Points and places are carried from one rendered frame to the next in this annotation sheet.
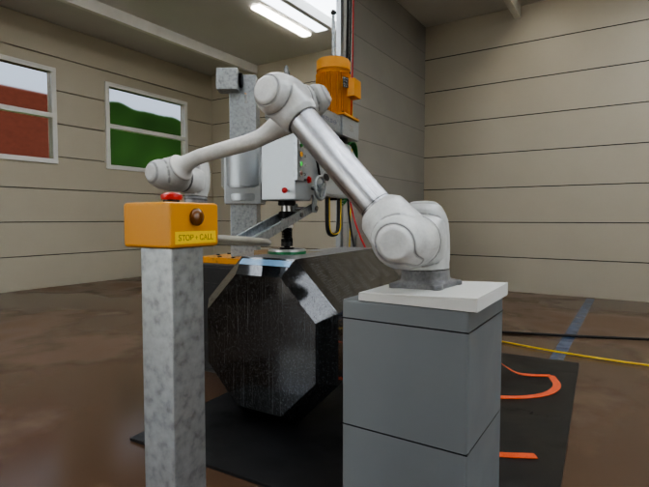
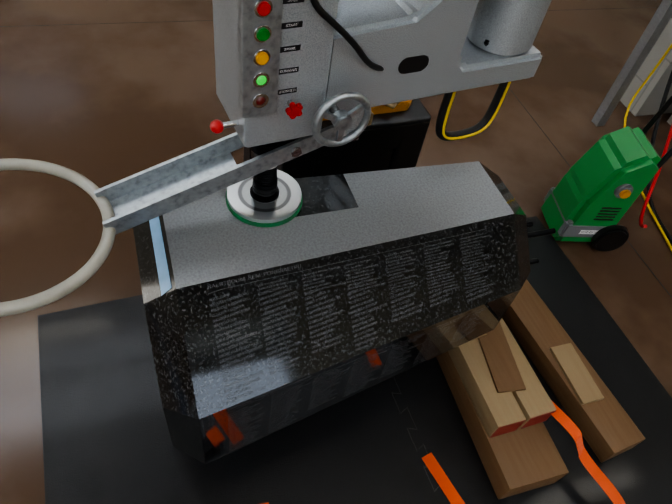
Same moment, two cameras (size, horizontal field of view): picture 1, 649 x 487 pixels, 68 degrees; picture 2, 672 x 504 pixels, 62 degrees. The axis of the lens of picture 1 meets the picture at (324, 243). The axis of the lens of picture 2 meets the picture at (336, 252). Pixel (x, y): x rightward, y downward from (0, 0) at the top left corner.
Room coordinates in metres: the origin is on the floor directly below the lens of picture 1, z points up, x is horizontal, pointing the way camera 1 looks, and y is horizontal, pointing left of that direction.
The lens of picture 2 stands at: (1.91, -0.57, 2.03)
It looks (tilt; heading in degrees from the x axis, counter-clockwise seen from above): 50 degrees down; 32
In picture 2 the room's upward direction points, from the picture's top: 12 degrees clockwise
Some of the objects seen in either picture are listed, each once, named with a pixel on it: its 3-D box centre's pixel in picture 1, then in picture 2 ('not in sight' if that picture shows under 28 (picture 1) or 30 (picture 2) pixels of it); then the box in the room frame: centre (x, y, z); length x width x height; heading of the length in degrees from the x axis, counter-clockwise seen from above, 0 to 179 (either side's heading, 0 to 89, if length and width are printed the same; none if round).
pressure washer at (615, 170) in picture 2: not in sight; (617, 165); (4.41, -0.46, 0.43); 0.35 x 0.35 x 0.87; 45
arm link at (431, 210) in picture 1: (423, 235); not in sight; (1.56, -0.32, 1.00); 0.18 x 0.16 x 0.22; 154
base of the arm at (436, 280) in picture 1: (428, 276); not in sight; (1.58, -0.34, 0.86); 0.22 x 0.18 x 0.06; 141
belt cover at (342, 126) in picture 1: (313, 124); not in sight; (3.06, 0.07, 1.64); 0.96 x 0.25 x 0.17; 155
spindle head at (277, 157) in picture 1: (293, 167); (304, 38); (2.82, 0.18, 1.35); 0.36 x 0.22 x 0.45; 155
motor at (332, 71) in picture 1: (335, 90); not in sight; (3.34, -0.07, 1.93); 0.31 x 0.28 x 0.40; 65
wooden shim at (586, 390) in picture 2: not in sight; (576, 372); (3.49, -0.82, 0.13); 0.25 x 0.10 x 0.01; 57
